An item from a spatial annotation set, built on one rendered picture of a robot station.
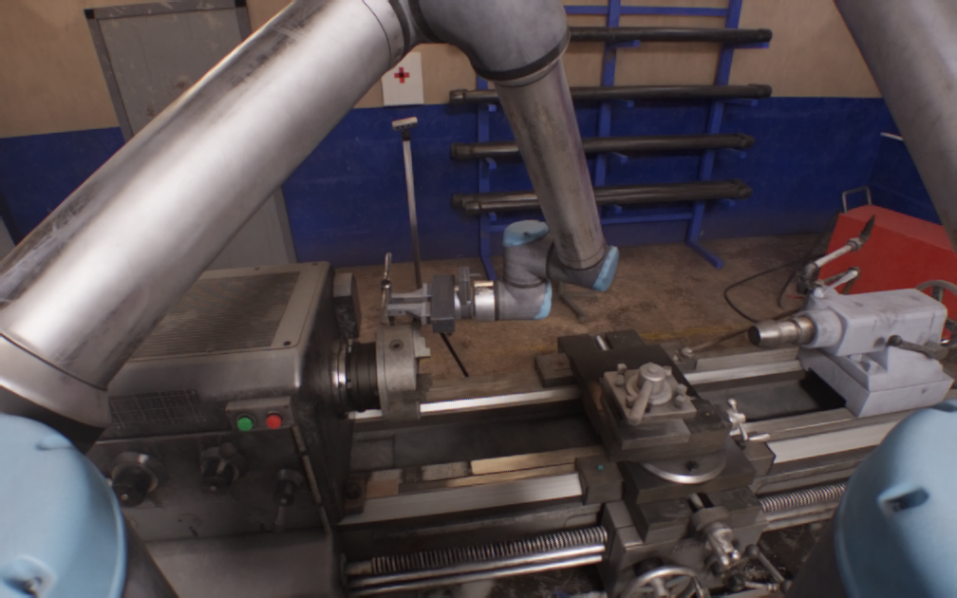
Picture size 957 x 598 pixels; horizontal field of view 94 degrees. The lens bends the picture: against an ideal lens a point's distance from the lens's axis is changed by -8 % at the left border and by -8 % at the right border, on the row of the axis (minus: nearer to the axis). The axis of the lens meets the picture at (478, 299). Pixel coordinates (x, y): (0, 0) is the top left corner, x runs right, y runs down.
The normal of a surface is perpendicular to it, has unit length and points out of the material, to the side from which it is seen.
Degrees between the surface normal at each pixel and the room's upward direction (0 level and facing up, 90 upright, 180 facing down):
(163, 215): 70
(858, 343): 94
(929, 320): 82
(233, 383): 45
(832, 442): 36
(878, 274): 90
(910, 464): 27
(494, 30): 105
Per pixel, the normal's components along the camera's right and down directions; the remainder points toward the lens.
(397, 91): 0.14, 0.49
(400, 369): 0.09, -0.20
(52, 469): 0.25, -0.88
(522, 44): 0.14, 0.68
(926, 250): -0.88, 0.25
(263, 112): 0.68, 0.02
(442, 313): -0.02, -0.65
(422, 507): 0.06, -0.41
